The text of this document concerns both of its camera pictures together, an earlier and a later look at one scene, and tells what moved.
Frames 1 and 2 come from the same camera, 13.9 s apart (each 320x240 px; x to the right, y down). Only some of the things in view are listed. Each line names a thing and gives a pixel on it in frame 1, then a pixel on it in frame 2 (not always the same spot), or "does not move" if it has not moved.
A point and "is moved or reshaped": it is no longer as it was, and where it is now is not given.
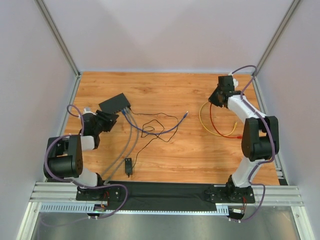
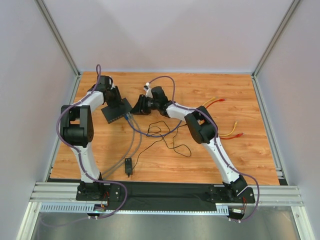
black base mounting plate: (166, 195) does not move
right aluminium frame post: (293, 6) does not move
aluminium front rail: (275, 195) does not move
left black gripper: (108, 120) to (116, 97)
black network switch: (115, 104) is moved or reshaped
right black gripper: (216, 97) to (142, 105)
